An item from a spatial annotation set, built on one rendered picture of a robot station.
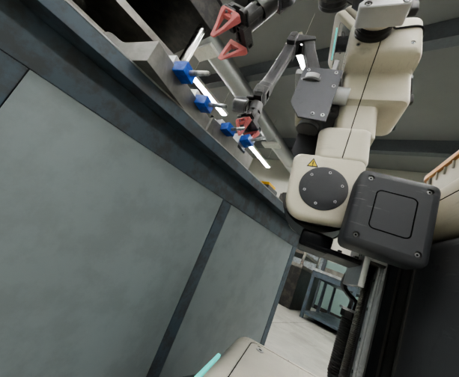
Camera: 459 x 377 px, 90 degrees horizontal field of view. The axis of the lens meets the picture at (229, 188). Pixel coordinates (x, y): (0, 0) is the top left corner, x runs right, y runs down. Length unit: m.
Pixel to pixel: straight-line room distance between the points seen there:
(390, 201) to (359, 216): 0.06
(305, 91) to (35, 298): 0.77
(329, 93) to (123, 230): 0.62
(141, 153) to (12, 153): 0.24
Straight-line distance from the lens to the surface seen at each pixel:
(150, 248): 0.69
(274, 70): 1.19
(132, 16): 1.74
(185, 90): 0.65
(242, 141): 0.90
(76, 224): 0.61
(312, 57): 1.28
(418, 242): 0.47
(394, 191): 0.49
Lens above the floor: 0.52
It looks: 14 degrees up
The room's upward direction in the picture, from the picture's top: 23 degrees clockwise
